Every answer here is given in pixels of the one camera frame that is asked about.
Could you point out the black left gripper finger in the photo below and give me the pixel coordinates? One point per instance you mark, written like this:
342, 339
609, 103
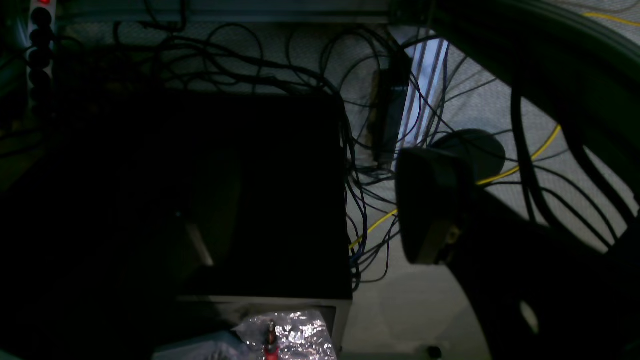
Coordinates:
538, 293

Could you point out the crumpled silver foil bag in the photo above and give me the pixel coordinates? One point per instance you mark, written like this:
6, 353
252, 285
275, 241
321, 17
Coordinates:
287, 335

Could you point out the white power strip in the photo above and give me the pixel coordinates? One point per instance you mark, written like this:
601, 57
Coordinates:
41, 31

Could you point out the black computer case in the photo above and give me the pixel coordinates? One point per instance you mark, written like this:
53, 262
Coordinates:
210, 194

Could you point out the black power adapter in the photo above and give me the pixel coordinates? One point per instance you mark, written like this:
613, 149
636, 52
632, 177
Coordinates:
390, 98

